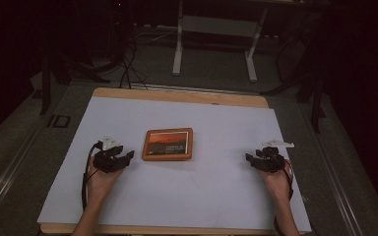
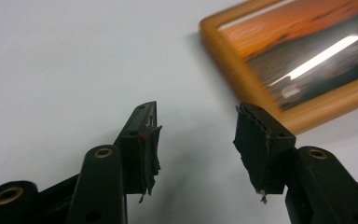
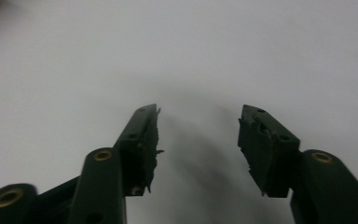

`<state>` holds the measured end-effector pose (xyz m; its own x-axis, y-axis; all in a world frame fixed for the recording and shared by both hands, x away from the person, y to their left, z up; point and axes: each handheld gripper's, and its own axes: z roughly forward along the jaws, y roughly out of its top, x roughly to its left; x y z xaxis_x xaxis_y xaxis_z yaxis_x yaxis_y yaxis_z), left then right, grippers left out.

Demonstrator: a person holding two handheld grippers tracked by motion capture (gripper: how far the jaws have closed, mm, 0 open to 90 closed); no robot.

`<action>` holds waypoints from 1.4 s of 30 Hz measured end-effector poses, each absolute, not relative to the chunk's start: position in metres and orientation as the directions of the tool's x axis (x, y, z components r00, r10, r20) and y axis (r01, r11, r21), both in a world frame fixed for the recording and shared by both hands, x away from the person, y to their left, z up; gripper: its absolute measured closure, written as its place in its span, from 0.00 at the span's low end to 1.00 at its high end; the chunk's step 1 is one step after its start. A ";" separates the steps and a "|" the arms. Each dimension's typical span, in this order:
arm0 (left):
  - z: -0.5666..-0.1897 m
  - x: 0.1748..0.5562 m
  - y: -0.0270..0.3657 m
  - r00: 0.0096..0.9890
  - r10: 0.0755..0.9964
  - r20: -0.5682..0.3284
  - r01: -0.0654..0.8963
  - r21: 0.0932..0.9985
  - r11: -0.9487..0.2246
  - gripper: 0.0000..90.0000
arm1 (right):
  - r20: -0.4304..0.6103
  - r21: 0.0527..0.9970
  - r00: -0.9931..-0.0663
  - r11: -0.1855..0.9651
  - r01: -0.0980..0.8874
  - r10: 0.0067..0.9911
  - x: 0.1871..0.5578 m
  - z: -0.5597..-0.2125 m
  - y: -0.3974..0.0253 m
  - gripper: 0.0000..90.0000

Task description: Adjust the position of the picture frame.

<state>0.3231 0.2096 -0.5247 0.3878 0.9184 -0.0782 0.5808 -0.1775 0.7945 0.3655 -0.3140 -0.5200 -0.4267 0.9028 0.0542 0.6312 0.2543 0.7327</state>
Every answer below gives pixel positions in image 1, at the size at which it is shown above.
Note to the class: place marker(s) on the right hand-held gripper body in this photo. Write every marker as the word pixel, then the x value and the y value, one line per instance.
pixel 273 163

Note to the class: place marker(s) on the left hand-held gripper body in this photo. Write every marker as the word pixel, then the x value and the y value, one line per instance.
pixel 104 160

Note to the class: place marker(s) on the person's left hand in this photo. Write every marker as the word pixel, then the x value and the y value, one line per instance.
pixel 100 183

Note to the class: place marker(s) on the white table cover sheet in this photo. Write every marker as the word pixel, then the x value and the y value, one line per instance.
pixel 210 190

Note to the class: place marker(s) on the black floor outlet box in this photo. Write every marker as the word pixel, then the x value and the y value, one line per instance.
pixel 59 121

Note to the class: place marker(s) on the white metal desk frame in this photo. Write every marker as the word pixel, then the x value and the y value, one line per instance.
pixel 178 49

